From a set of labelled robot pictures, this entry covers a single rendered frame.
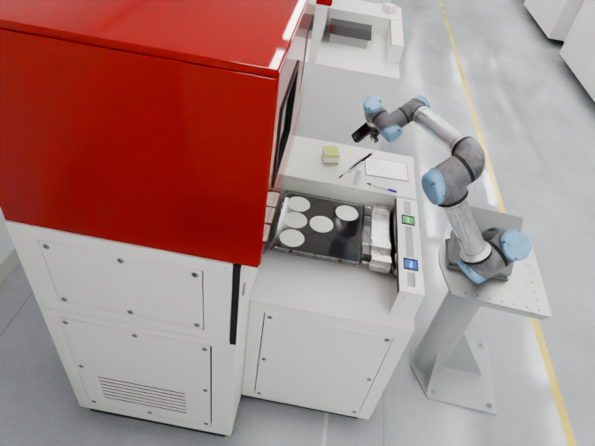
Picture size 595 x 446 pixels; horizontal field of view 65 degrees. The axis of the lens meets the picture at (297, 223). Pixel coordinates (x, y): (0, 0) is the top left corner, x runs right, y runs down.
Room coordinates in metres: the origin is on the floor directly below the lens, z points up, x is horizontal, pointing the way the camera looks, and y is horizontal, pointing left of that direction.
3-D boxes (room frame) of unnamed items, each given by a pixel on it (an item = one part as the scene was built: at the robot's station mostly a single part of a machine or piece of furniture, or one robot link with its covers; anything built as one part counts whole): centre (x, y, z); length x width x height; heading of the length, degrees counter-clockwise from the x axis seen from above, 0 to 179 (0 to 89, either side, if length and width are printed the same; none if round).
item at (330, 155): (1.85, -0.10, 1.00); 0.07 x 0.07 x 0.07; 13
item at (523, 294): (1.48, -0.86, 0.75); 0.45 x 0.44 x 0.13; 85
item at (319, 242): (1.47, -0.10, 0.90); 0.34 x 0.34 x 0.01; 88
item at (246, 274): (1.28, 0.13, 1.02); 0.82 x 0.03 x 0.40; 178
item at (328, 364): (1.55, -0.20, 0.41); 0.97 x 0.64 x 0.82; 178
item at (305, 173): (1.85, -0.20, 0.89); 0.62 x 0.35 x 0.14; 88
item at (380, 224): (1.48, -0.36, 0.87); 0.36 x 0.08 x 0.03; 178
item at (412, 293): (1.40, -0.46, 0.89); 0.55 x 0.09 x 0.14; 178
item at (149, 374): (1.29, 0.47, 0.41); 0.82 x 0.71 x 0.82; 178
